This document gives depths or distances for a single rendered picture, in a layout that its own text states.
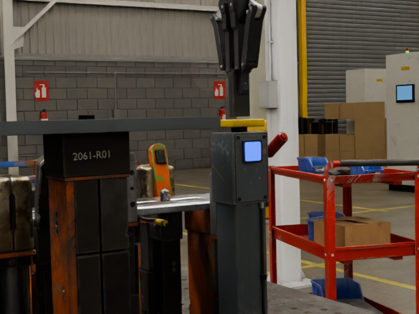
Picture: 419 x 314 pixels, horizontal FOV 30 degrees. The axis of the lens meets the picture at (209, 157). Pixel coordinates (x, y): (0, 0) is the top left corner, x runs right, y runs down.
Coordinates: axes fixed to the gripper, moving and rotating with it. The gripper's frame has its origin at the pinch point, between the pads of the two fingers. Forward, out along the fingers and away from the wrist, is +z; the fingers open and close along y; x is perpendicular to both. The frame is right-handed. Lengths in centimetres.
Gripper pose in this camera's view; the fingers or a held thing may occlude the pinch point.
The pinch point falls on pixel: (239, 94)
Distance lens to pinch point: 124.5
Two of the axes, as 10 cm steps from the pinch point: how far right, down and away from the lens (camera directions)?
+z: 0.3, 10.0, 0.5
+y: -5.2, -0.3, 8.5
